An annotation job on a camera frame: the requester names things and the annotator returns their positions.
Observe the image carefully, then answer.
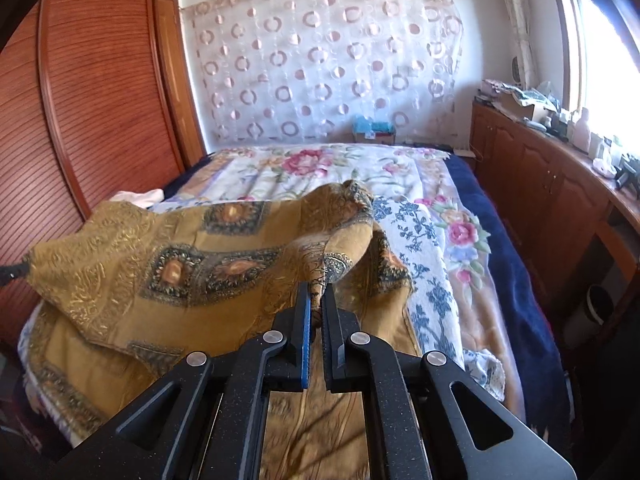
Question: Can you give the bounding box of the wooden sideboard cabinet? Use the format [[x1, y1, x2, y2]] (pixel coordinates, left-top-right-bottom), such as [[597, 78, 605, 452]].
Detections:
[[470, 100, 640, 351]]

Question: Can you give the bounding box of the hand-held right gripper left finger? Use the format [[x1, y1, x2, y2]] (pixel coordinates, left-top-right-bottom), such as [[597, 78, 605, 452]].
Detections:
[[115, 282, 314, 480]]

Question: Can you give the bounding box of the white waste bin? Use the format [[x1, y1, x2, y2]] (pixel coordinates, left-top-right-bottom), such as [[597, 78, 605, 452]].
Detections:
[[567, 284, 616, 348]]

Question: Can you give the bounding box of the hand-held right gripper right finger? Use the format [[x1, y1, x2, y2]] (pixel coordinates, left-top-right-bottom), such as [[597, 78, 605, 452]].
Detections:
[[321, 290, 515, 480]]

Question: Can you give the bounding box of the small cardboard box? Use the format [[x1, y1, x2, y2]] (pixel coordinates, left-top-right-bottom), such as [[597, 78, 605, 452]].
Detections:
[[352, 116, 398, 146]]

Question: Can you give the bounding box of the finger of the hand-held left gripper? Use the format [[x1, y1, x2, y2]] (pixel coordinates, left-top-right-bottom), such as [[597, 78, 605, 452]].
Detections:
[[0, 261, 31, 286]]

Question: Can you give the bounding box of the circle-patterned sheer curtain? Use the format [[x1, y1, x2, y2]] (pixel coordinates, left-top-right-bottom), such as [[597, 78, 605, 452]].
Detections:
[[181, 0, 466, 143]]

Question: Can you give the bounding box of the white pink bottle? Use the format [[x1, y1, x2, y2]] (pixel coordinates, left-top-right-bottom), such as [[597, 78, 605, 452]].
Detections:
[[575, 107, 593, 148]]

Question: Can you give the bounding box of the blue floral white cloth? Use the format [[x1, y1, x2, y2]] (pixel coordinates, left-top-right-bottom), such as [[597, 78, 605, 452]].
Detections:
[[147, 195, 507, 403]]

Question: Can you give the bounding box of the golden patterned shirt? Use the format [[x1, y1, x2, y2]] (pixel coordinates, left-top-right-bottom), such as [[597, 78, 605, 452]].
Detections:
[[25, 180, 426, 480]]

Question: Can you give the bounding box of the wood-framed window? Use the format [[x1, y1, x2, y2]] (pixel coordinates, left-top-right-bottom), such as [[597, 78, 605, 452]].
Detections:
[[547, 0, 640, 126]]

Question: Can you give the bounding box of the patterned window curtain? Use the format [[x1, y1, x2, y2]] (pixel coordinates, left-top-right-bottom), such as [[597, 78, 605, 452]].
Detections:
[[492, 0, 536, 86]]

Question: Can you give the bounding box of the pink floral blanket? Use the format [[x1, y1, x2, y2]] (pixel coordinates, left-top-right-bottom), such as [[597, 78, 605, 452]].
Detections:
[[172, 144, 526, 411]]

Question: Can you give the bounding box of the wooden louvered wardrobe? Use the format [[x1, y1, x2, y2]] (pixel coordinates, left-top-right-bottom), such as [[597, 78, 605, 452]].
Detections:
[[0, 0, 207, 356]]

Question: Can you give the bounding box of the open cardboard box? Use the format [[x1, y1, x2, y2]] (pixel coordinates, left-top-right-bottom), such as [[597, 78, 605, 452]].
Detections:
[[500, 82, 556, 121]]

